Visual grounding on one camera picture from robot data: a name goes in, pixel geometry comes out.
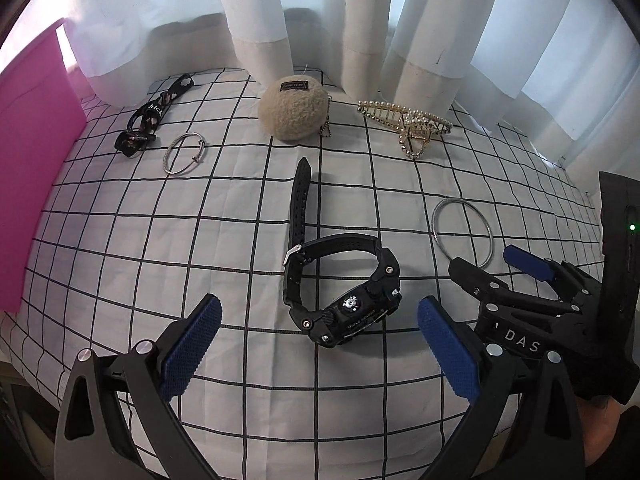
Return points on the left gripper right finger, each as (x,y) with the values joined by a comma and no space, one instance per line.
(545,441)

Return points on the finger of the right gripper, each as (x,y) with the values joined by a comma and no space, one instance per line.
(497,298)
(567,280)

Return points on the large silver bangle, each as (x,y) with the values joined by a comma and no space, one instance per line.
(468,210)

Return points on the right hand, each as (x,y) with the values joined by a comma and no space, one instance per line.
(611,440)

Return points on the white black grid cloth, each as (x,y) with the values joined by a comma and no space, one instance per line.
(122,250)

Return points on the black sport watch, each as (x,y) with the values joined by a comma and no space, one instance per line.
(368,272)

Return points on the gold pearl hair claw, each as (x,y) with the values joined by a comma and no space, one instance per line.
(415,128)

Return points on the small silver bangle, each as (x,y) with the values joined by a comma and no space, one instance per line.
(183,154)

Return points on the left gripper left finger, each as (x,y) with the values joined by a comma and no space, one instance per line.
(92,438)

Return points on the beige fluffy pouch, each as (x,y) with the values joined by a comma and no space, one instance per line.
(295,107)

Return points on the white curtain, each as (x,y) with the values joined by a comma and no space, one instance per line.
(566,72)

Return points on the pink plastic tub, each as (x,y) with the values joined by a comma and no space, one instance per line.
(41,118)

